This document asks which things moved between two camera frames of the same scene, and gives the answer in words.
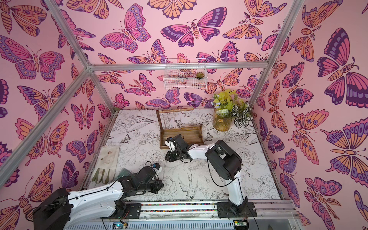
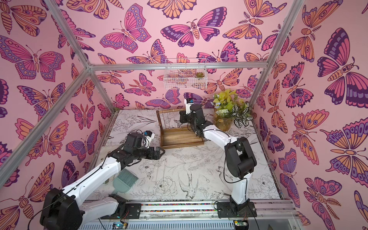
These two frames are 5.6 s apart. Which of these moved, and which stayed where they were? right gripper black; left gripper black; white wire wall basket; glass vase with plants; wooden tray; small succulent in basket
Moved: right gripper black; left gripper black
Stayed: small succulent in basket; wooden tray; glass vase with plants; white wire wall basket
